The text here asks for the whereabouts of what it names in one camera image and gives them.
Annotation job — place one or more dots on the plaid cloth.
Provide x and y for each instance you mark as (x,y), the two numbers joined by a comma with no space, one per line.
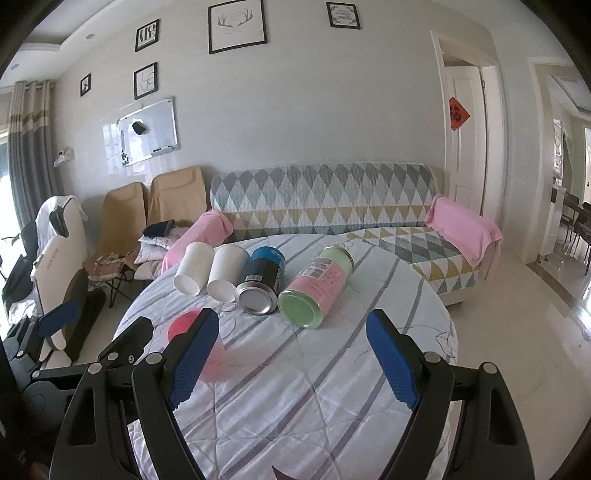
(106,268)

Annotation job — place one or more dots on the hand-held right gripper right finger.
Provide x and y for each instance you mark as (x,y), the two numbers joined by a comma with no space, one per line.
(392,364)

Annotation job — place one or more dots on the tiny black picture frame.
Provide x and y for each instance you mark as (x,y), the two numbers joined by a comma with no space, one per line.
(85,85)

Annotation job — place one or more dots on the pink and green can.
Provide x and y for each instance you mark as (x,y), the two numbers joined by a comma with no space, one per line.
(318,281)

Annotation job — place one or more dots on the tan folding chair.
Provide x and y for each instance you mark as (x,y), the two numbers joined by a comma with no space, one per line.
(122,217)
(178,194)

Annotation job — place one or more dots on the dark blue metal can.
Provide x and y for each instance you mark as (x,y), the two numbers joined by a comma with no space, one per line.
(263,270)

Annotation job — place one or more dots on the black chair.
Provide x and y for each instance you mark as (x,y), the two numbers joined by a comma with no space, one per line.
(18,272)

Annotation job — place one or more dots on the black pouch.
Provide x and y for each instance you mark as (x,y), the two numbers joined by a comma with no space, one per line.
(159,228)

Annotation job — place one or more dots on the black whiteboard eraser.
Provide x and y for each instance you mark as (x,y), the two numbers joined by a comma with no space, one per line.
(137,127)

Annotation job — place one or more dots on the translucent pink cup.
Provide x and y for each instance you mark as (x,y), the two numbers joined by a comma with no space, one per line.
(182,325)

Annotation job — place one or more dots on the dark dining chairs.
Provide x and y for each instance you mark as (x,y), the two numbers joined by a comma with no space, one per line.
(577,221)

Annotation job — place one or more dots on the pink towel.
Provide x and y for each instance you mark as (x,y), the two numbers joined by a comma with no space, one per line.
(461,230)
(203,228)

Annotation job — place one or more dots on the black and white picture frame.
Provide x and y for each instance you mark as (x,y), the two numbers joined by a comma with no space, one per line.
(147,35)

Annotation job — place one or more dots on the floral pillow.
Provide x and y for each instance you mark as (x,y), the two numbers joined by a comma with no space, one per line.
(152,248)

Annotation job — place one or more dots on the small black picture frame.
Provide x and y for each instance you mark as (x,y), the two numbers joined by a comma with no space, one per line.
(343,15)

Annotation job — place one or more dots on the grey curtain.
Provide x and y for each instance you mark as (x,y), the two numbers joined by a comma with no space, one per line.
(32,147)

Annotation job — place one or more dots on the diamond pattern covered sofa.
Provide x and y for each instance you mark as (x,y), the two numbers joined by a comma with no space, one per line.
(323,194)

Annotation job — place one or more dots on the large antler picture frame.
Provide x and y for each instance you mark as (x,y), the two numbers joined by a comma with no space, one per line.
(238,27)

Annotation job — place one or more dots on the white door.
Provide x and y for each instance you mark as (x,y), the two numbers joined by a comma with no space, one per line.
(466,161)

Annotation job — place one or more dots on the red door decoration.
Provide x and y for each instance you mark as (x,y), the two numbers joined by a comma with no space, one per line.
(459,114)

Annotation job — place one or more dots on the white gaming chair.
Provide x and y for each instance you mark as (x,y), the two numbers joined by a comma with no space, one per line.
(60,258)

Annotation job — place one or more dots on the white paper cup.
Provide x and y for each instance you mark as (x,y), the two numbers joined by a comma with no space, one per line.
(228,272)
(194,265)

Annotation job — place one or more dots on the white wall device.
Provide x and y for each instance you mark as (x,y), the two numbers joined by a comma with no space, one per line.
(63,157)

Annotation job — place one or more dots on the wall whiteboard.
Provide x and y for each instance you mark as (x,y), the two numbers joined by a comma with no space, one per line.
(154,131)

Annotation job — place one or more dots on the line drawing picture frame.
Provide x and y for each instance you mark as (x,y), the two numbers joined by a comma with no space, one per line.
(146,81)

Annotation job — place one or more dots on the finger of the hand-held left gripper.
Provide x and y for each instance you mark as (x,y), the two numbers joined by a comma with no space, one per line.
(60,319)
(134,337)

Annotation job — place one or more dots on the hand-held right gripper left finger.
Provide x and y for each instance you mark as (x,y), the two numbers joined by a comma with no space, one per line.
(194,360)

